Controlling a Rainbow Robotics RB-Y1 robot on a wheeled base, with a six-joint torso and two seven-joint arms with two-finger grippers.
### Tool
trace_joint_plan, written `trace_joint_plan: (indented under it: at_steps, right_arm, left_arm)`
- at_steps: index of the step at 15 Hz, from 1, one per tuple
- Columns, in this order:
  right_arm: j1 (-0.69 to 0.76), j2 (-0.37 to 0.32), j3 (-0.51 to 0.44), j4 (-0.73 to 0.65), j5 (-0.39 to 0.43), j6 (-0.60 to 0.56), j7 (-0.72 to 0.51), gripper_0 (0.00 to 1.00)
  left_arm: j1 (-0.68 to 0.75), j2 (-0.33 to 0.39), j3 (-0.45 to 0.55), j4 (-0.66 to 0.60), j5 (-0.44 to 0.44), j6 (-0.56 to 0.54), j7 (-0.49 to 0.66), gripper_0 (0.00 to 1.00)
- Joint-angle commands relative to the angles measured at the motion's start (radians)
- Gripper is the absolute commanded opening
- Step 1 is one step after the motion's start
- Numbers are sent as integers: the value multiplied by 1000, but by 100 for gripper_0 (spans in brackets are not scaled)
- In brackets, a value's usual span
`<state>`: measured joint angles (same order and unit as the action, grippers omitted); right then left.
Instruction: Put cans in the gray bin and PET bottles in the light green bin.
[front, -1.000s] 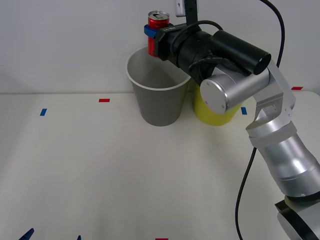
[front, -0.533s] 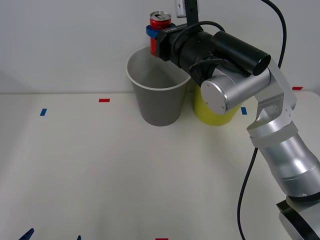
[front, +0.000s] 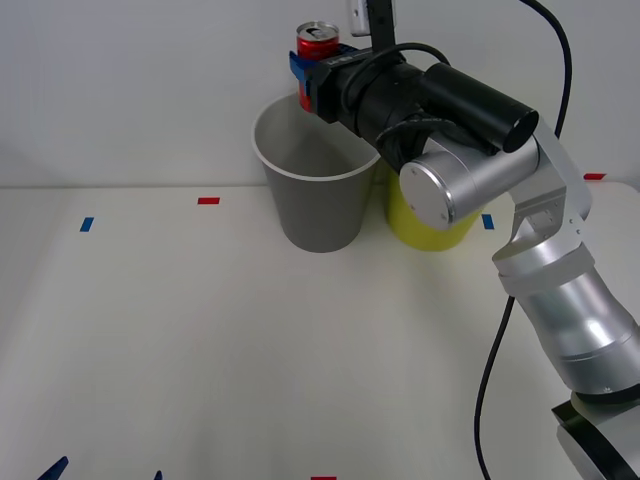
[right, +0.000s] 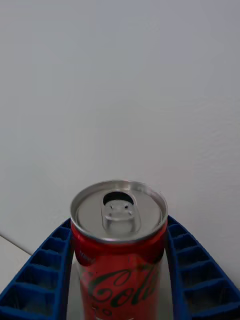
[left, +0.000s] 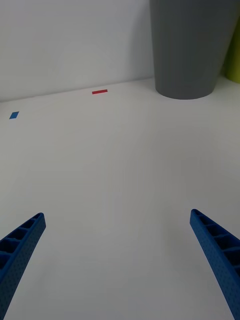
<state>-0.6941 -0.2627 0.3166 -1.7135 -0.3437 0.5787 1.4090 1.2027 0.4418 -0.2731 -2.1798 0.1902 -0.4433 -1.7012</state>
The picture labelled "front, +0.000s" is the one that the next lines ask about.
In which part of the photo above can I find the red drink can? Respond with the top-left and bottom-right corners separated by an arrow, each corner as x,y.
295,20 -> 341,112

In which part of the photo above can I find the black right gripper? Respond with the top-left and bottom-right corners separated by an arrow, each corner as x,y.
288,43 -> 401,126

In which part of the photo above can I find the grey plastic waste bin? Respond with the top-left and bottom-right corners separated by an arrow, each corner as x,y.
251,93 -> 382,254

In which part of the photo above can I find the yellow-green plastic waste bin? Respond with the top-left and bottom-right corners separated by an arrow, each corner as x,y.
382,159 -> 484,252

